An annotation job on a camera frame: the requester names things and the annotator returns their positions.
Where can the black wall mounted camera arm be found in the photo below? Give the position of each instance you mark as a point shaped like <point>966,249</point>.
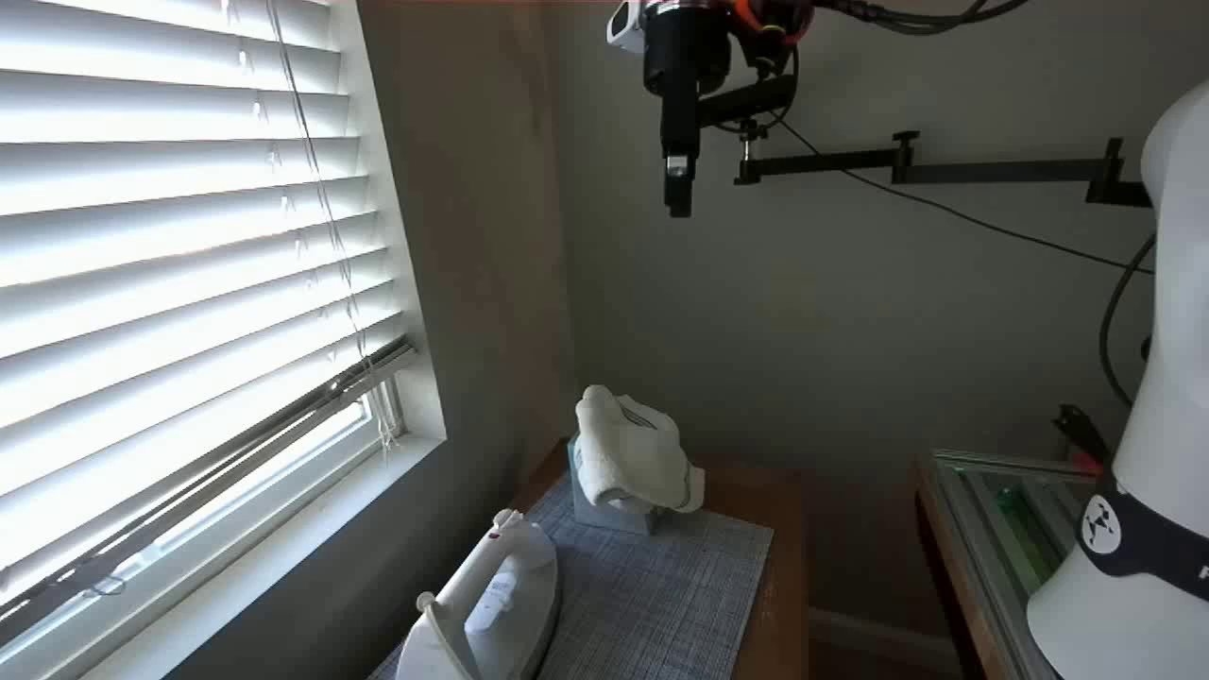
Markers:
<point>932,162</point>

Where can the green glass side table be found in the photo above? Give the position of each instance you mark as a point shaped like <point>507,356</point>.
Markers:
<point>990,535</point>

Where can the white clothes iron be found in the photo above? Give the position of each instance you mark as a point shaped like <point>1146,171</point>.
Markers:
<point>497,608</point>

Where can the white towel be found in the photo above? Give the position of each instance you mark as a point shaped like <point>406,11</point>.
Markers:
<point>631,452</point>

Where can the grey grid cutting mat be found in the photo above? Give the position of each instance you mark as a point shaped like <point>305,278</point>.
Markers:
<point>544,594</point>

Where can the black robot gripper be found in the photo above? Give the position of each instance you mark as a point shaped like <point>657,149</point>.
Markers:
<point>726,57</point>

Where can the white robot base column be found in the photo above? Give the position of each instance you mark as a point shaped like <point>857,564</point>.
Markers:
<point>1130,596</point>

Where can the wooden table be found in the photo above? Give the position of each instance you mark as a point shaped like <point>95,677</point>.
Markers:
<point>701,596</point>

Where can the white window blinds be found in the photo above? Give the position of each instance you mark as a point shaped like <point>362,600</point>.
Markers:
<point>197,258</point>

